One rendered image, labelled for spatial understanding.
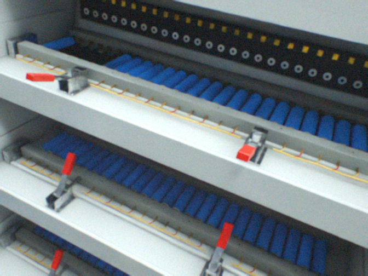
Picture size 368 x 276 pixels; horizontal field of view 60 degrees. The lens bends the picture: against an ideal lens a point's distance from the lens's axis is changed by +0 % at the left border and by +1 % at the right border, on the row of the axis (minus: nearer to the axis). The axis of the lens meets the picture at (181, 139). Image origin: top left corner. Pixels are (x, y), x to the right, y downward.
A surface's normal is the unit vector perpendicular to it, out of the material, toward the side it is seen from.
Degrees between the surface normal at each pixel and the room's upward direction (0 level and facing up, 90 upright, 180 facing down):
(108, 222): 16
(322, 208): 106
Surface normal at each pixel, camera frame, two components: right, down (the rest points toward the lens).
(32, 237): 0.11, -0.81
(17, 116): 0.89, 0.34
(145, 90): -0.44, 0.47
